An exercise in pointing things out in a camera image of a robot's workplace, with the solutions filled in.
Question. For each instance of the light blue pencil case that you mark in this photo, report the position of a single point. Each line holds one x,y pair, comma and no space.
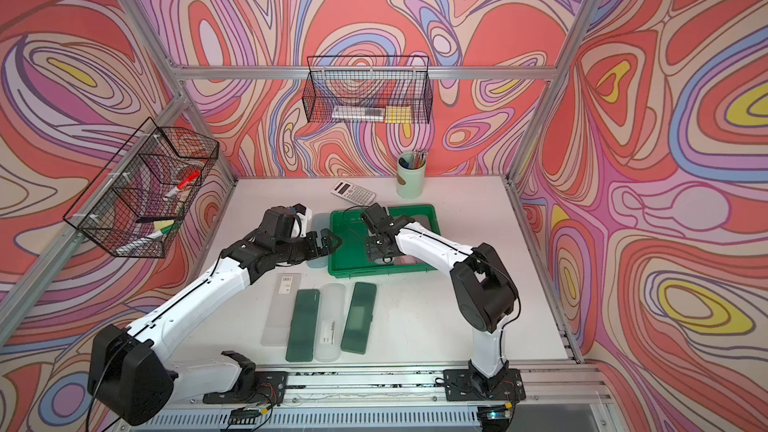
319,222

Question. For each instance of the pale green pen cup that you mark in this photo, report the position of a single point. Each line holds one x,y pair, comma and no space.
410,183

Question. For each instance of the white calculator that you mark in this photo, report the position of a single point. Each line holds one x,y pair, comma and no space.
355,194

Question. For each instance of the dark green pencil case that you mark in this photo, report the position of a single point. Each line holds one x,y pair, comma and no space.
300,346
359,318

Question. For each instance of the black wire basket back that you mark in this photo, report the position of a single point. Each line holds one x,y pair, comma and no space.
370,81

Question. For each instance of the clear box in basket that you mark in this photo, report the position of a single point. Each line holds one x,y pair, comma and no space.
358,113

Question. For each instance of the pens in cup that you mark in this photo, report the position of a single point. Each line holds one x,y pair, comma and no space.
413,160

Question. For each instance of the black wire basket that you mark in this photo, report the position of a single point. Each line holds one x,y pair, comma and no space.
370,81
127,196

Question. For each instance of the green plastic storage box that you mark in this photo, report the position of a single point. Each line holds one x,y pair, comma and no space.
350,260

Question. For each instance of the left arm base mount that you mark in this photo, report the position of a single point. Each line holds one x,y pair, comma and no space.
251,384

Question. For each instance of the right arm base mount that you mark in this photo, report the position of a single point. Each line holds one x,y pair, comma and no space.
480,384

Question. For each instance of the black wire basket left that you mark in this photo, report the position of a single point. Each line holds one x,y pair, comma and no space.
127,196

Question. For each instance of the frosted white pencil case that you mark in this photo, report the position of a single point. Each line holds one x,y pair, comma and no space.
385,261
330,322

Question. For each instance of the green white marker in basket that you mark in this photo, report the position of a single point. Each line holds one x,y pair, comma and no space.
144,244

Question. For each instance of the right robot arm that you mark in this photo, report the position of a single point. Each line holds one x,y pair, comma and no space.
484,290

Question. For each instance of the red marker in basket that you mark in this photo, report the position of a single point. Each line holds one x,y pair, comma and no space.
188,181

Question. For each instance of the yellow box in basket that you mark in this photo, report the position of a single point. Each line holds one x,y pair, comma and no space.
398,114

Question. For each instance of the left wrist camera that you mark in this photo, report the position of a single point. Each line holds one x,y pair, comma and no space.
287,222

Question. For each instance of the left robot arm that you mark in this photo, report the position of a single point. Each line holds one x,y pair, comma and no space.
131,371

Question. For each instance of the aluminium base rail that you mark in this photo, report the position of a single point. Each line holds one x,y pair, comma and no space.
534,397

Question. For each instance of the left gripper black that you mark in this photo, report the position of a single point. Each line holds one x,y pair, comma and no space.
313,251

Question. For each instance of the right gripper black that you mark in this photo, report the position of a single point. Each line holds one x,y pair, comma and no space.
373,251

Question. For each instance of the frosted flat pencil case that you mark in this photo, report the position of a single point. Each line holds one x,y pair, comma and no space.
279,316

